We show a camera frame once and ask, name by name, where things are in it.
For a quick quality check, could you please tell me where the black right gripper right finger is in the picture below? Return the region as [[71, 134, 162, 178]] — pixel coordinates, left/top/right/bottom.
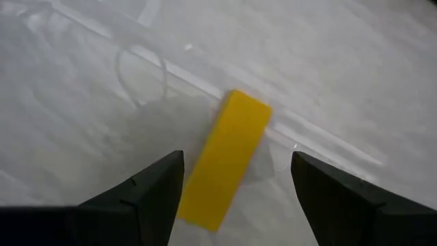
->
[[290, 151, 437, 246]]

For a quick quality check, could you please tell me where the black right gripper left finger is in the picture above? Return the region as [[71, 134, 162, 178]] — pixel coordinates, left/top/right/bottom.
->
[[0, 150, 186, 246]]

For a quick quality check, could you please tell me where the yellow long toy block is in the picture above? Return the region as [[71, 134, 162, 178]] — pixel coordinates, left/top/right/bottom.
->
[[176, 89, 273, 232]]

